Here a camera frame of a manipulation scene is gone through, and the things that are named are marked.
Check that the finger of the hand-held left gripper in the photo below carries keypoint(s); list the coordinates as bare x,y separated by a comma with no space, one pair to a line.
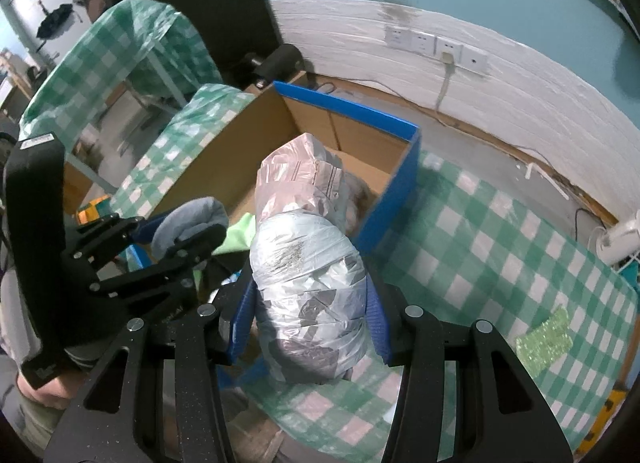
200,240
142,230

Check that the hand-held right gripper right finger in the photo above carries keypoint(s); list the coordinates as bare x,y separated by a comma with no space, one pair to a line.
377,318

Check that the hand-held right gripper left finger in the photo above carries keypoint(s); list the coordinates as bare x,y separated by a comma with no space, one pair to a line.
242,313

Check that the blue-grey sock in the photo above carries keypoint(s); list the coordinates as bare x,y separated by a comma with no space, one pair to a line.
195,218

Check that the green sock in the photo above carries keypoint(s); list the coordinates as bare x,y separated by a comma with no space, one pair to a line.
240,235

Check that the silver pink plastic bundle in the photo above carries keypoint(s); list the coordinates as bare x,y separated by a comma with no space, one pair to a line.
310,293

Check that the blue-edged cardboard box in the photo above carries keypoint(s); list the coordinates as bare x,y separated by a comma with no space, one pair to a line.
230,163

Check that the yellow box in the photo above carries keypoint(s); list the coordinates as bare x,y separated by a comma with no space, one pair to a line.
92,210

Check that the green checked tablecloth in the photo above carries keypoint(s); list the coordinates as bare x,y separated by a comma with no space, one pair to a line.
475,253

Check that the green bubble wrap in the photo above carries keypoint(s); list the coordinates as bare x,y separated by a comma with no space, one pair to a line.
545,338

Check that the green checked table cover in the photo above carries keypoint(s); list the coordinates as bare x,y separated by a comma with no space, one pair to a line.
100,58

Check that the person's olive clothing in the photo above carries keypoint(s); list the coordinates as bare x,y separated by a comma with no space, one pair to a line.
30,428

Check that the white plastic strip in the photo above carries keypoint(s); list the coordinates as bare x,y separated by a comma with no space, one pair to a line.
532,171

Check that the black umbrella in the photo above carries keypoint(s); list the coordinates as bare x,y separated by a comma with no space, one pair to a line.
55,20

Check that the white wall socket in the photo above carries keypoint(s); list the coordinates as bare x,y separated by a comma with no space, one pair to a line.
452,45
422,42
397,36
473,60

